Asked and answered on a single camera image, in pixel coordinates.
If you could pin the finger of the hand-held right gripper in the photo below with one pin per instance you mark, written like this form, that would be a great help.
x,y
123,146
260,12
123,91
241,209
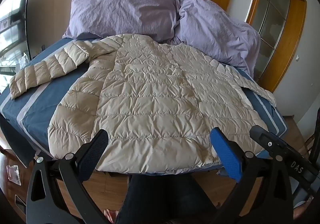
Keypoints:
x,y
265,139

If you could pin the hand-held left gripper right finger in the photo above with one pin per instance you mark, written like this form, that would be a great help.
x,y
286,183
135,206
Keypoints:
x,y
226,155

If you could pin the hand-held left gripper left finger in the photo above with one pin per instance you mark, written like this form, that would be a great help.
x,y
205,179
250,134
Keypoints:
x,y
93,151

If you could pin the cream quilted down jacket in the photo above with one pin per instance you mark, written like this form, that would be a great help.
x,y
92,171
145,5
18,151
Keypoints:
x,y
150,101

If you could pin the black chair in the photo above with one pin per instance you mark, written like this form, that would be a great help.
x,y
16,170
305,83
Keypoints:
x,y
313,136

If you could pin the person's dark pants leg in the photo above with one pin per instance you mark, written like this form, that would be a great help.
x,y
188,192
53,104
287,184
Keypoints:
x,y
165,201

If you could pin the bed with blue striped sheet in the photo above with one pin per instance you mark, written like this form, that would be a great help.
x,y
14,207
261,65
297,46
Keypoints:
x,y
37,99

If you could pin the clear plastic bag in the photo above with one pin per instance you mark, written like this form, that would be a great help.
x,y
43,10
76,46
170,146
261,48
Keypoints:
x,y
13,175

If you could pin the glass panel door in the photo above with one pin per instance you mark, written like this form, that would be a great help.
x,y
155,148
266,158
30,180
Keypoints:
x,y
271,14

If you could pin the lavender pillow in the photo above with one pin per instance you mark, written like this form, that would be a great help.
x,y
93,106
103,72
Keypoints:
x,y
120,11

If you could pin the black flat screen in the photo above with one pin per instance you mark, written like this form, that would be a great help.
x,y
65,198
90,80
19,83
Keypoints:
x,y
13,29

